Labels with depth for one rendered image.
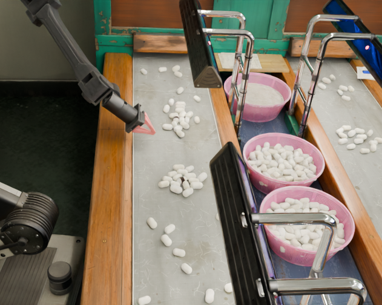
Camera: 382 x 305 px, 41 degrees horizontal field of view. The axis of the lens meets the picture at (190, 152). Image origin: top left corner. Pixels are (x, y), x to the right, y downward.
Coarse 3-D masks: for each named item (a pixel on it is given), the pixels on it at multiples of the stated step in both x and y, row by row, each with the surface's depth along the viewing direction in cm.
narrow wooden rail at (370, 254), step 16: (288, 64) 220; (288, 80) 208; (320, 128) 181; (320, 144) 173; (336, 160) 166; (320, 176) 169; (336, 176) 160; (336, 192) 156; (352, 192) 154; (352, 208) 148; (368, 224) 143; (352, 240) 145; (368, 240) 138; (352, 256) 145; (368, 256) 135; (368, 272) 135; (368, 288) 135
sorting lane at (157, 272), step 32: (160, 64) 217; (160, 96) 195; (192, 96) 197; (160, 128) 178; (192, 128) 179; (160, 160) 163; (192, 160) 165; (160, 192) 151; (160, 224) 141; (192, 224) 142; (160, 256) 131; (192, 256) 132; (224, 256) 133; (160, 288) 123; (192, 288) 124; (224, 288) 125
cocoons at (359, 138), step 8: (328, 80) 212; (344, 88) 208; (352, 88) 208; (344, 96) 202; (344, 128) 184; (344, 136) 180; (360, 136) 180; (352, 144) 175; (376, 144) 178; (368, 152) 174
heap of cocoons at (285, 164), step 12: (264, 144) 175; (252, 156) 169; (264, 156) 171; (276, 156) 169; (288, 156) 171; (300, 156) 172; (264, 168) 164; (276, 168) 164; (288, 168) 166; (300, 168) 165; (312, 168) 166; (288, 180) 160; (300, 180) 160
